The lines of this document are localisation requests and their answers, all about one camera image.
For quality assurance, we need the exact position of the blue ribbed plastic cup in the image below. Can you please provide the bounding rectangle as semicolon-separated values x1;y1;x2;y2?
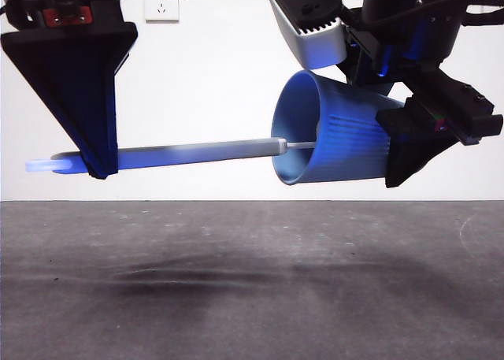
270;69;406;187

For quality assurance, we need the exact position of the grey-handled sponge cup brush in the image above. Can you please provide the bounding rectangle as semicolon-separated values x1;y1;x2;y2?
24;137;318;176

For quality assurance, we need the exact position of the white wall socket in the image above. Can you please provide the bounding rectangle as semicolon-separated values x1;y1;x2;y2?
144;0;180;24

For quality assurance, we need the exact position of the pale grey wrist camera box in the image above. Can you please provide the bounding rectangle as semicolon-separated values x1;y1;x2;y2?
268;0;348;70

